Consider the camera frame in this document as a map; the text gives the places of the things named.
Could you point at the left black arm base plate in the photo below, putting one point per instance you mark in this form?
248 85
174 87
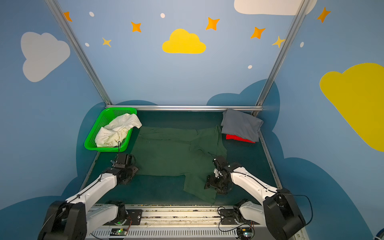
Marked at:
135 216

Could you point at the left small circuit board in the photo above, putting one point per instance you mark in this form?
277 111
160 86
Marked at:
119 232

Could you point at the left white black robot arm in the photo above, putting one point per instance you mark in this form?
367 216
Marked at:
71 219

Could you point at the green plastic basket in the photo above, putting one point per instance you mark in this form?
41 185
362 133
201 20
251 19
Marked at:
105 117

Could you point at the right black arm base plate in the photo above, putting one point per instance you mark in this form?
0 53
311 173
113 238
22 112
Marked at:
233 217

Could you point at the right small circuit board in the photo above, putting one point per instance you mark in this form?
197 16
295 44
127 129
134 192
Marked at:
244 233

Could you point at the small circuit board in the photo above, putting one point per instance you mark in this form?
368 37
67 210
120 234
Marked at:
244 233
119 232

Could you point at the horizontal aluminium back rail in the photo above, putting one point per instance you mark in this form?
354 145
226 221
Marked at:
189 108

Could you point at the dark green t-shirt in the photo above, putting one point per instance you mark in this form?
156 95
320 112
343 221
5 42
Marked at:
174 152

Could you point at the left diagonal aluminium post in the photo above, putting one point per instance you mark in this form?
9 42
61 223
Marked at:
59 15

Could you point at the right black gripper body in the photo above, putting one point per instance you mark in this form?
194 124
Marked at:
216 183

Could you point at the aluminium front mounting rail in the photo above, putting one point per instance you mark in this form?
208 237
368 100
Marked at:
182 216

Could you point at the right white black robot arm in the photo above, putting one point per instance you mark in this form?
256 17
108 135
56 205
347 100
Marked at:
277 209

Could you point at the right diagonal aluminium post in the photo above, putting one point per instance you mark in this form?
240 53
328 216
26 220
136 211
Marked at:
284 49

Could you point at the folded grey t-shirt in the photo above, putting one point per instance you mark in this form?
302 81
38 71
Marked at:
241 124

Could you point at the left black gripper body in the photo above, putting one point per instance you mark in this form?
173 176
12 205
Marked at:
129 173

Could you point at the cream white t-shirt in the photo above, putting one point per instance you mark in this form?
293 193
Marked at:
113 134

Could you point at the folded red t-shirt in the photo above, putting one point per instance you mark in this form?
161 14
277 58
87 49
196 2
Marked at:
236 138

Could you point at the diagonal aluminium post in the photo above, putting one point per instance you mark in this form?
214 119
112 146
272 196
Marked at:
59 15
284 49

